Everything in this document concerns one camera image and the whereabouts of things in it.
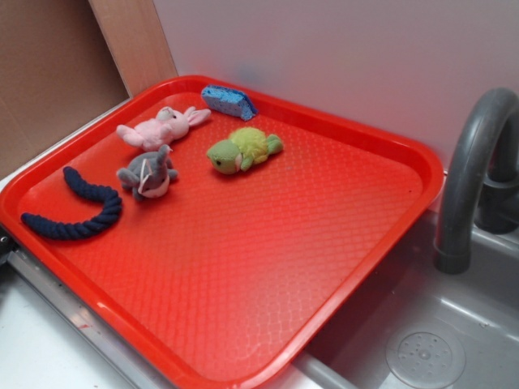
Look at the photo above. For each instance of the blue sponge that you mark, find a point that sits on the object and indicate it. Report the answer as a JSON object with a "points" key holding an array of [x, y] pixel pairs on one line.
{"points": [[229, 101]]}

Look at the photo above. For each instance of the red plastic tray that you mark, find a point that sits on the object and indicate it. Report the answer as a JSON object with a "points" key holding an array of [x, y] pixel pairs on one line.
{"points": [[224, 279]]}

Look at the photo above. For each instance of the green plush turtle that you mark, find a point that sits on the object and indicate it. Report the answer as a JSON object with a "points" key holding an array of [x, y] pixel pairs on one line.
{"points": [[243, 149]]}

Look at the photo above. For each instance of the brown cardboard panel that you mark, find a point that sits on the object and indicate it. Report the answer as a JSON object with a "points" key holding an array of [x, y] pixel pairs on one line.
{"points": [[57, 75]]}

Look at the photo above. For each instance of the gray plastic sink basin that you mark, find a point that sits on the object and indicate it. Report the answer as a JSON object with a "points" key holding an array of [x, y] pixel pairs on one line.
{"points": [[409, 325]]}

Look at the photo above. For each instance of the gray plastic faucet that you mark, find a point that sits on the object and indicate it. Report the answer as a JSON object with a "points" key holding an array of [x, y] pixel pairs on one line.
{"points": [[481, 189]]}

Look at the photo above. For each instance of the gray plush animal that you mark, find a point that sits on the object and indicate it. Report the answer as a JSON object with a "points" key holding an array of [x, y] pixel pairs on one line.
{"points": [[149, 175]]}

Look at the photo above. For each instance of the pink plush bunny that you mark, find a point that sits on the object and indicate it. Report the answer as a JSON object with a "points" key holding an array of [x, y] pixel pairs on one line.
{"points": [[167, 126]]}

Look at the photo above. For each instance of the navy blue rope toy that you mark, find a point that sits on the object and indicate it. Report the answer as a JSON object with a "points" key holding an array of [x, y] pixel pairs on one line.
{"points": [[105, 195]]}

